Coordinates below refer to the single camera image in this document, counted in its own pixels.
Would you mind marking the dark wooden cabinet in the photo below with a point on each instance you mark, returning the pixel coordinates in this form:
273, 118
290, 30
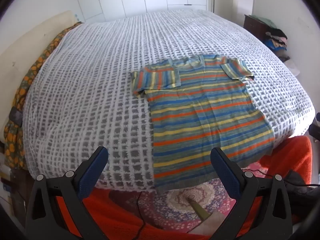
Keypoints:
253, 27

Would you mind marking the striped knit t-shirt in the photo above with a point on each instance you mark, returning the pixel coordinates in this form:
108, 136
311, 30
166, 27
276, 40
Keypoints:
200, 115

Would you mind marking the grey bag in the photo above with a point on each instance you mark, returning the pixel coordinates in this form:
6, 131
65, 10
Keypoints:
300, 192

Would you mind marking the orange floral bed sheet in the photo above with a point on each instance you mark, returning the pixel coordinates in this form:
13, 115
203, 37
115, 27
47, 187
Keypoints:
32, 72

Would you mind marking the pile of clothes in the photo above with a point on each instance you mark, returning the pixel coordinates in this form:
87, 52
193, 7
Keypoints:
276, 38

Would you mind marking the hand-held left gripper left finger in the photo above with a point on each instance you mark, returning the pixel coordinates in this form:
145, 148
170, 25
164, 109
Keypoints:
92, 173

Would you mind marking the olive green stick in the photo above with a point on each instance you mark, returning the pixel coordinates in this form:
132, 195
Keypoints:
200, 208

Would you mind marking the white grey checked blanket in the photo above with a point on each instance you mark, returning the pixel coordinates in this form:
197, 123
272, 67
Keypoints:
87, 92

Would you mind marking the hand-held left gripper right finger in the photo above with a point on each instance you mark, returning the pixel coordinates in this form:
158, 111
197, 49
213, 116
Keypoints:
224, 173

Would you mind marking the stack of books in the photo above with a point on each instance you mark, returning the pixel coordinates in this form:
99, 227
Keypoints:
6, 180

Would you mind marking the orange fleece blanket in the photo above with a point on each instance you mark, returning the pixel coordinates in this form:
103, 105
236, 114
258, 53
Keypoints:
295, 152

